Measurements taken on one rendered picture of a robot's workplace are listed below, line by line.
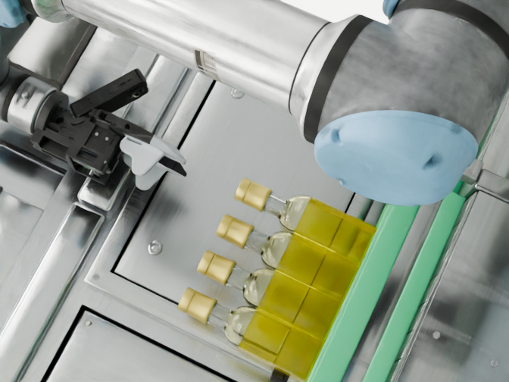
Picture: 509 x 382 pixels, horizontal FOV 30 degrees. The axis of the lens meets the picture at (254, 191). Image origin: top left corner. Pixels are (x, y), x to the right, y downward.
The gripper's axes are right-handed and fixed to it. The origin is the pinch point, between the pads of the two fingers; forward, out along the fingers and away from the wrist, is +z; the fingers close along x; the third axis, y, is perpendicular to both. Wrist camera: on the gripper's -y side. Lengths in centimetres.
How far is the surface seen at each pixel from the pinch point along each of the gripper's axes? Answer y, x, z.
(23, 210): 13.5, -17.1, -21.1
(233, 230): 6.0, 1.3, 11.3
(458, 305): 5.5, 15.3, 40.9
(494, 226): -5.5, 15.4, 41.1
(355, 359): 16.5, 13.1, 32.5
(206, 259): 11.3, 1.4, 9.8
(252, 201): 1.1, 1.1, 11.8
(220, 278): 12.7, 0.8, 12.7
